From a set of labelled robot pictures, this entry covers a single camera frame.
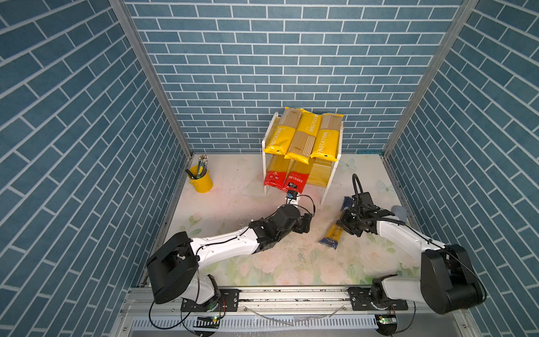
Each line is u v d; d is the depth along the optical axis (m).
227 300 0.74
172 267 0.42
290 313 0.72
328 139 0.77
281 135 0.79
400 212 0.96
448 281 0.42
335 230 0.86
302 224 0.72
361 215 0.68
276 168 0.91
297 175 0.87
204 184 1.00
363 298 0.74
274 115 0.87
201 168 0.97
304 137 0.79
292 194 0.70
